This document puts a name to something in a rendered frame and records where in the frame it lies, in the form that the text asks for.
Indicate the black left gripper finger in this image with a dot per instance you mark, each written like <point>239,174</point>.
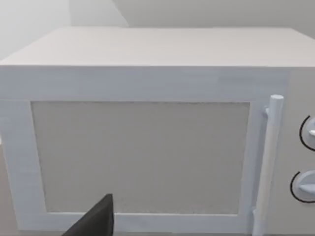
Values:
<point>98,216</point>

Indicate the pale microwave door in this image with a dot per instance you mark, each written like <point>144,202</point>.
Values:
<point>137,157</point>

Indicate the pale microwave oven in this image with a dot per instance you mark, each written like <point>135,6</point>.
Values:
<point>157,49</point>

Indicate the pale microwave knob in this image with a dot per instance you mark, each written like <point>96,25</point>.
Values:
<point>305,188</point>
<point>310,131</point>

